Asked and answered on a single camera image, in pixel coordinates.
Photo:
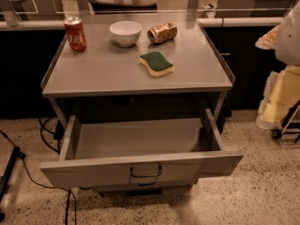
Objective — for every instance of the black background mat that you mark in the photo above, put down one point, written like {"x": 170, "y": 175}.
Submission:
{"x": 106, "y": 7}

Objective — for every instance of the green and yellow sponge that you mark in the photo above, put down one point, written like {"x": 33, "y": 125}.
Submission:
{"x": 156, "y": 64}

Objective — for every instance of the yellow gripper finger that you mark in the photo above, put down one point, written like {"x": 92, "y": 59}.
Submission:
{"x": 269, "y": 40}
{"x": 280, "y": 94}

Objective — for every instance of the red soda can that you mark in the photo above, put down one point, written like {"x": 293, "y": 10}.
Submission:
{"x": 75, "y": 34}

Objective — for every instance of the open grey top drawer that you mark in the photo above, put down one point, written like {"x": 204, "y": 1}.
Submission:
{"x": 100, "y": 155}

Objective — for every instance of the white ceramic bowl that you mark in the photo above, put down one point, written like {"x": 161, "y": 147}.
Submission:
{"x": 125, "y": 33}

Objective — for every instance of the black stand leg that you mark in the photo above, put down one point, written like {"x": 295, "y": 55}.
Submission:
{"x": 8, "y": 171}

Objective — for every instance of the grey metal cabinet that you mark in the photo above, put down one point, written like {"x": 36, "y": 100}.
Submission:
{"x": 107, "y": 84}

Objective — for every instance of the crushed gold can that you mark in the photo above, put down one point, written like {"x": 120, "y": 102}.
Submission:
{"x": 162, "y": 33}

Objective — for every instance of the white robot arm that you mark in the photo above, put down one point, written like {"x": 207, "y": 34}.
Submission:
{"x": 288, "y": 40}

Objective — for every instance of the black wheeled cart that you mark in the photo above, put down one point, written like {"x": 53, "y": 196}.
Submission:
{"x": 289, "y": 125}

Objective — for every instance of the metal drawer handle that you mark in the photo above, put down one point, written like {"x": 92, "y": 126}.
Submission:
{"x": 145, "y": 175}

